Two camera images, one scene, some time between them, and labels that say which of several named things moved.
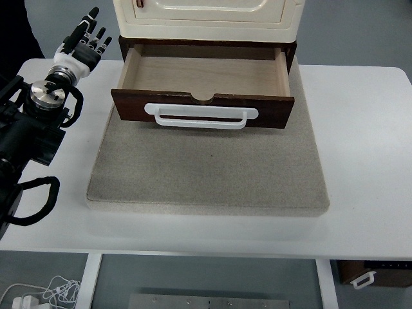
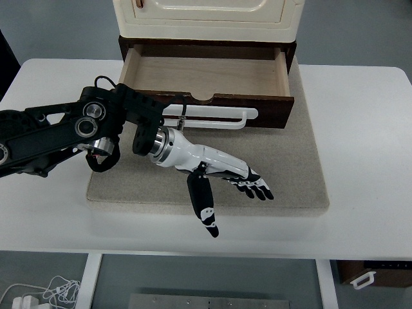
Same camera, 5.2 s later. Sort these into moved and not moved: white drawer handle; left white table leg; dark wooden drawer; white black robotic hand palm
Moved: white black robotic hand palm
Not moved: dark wooden drawer; left white table leg; white drawer handle
